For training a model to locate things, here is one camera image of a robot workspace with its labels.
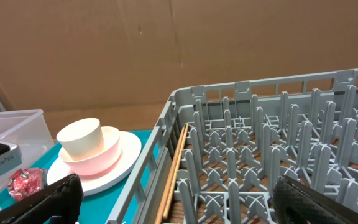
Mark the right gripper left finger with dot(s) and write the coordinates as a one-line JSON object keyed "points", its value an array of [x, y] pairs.
{"points": [[61, 200]]}

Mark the grey dishwasher rack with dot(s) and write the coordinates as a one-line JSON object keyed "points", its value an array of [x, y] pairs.
{"points": [[241, 137]]}

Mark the red snack wrapper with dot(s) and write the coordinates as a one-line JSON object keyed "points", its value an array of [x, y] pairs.
{"points": [[25, 182]]}

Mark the clear plastic bin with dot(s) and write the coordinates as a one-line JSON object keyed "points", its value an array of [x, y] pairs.
{"points": [[28, 130]]}

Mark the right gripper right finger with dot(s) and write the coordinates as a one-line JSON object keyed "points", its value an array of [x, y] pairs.
{"points": [[294, 202]]}

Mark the white pink plate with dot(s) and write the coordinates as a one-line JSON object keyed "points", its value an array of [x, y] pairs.
{"points": [[130, 150]]}

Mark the wooden chopstick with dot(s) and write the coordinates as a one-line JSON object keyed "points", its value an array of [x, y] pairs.
{"points": [[170, 186], [158, 217]]}

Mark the cream cup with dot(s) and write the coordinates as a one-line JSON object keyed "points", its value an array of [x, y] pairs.
{"points": [[82, 139]]}

